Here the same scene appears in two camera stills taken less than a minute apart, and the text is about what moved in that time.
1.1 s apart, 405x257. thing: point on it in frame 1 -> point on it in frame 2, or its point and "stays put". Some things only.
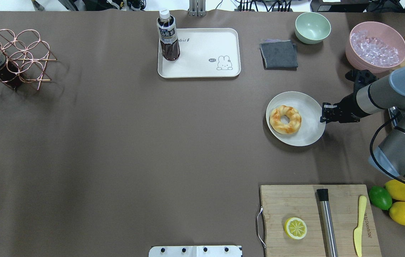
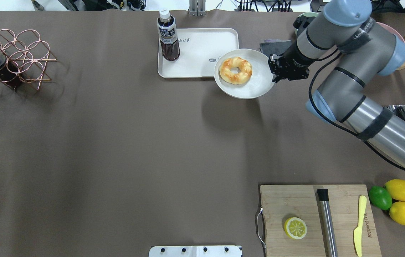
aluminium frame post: [197, 8] stays put
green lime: [380, 197] stays put
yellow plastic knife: [357, 232] stays put
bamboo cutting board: [279, 203] stays put
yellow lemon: [400, 191] stays put
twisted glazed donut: [295, 122] -> [225, 73]
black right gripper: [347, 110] -> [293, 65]
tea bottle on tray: [169, 43] stays put
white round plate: [293, 117] -> [261, 82]
